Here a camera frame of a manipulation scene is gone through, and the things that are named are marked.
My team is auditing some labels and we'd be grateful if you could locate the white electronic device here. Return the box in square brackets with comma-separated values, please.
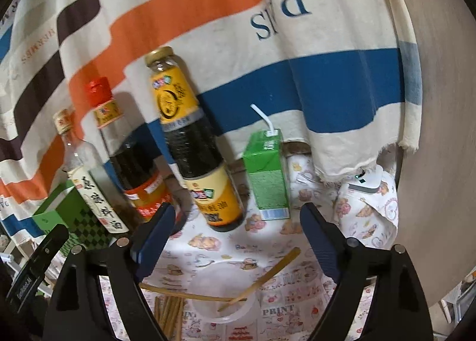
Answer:
[346, 166, 383, 195]

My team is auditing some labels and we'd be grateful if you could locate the clear cooking wine bottle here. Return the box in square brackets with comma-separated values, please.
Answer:
[52, 109, 131, 235]

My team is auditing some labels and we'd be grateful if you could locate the green drink carton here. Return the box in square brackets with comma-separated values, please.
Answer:
[242, 104, 291, 221]

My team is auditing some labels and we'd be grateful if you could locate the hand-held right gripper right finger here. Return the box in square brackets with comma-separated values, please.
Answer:
[299, 203, 434, 341]

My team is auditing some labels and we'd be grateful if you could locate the yellow label oyster sauce bottle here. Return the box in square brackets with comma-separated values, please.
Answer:
[145, 47, 246, 232]

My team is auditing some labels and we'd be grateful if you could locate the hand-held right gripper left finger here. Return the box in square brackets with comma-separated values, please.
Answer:
[45, 203, 176, 341]

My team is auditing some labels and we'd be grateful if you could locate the bear print white cloth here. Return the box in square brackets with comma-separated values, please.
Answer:
[164, 146, 400, 284]

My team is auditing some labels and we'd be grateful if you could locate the red cap dark sauce bottle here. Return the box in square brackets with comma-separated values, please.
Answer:
[85, 76, 175, 223]

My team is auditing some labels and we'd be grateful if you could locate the green checkered box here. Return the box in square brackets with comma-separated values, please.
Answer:
[32, 179, 116, 256]

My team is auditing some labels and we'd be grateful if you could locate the wooden chopstick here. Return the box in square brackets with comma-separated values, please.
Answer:
[217, 246, 302, 312]
[138, 282, 248, 302]

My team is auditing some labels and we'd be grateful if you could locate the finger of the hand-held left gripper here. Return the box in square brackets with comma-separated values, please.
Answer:
[30, 225, 70, 278]

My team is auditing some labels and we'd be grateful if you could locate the pink print cloth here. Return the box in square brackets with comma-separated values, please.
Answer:
[97, 252, 376, 341]

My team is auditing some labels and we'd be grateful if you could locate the clear plastic cup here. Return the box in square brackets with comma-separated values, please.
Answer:
[191, 261, 259, 324]

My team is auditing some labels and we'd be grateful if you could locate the bundle of wooden chopsticks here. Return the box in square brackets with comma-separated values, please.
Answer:
[153, 296, 184, 341]

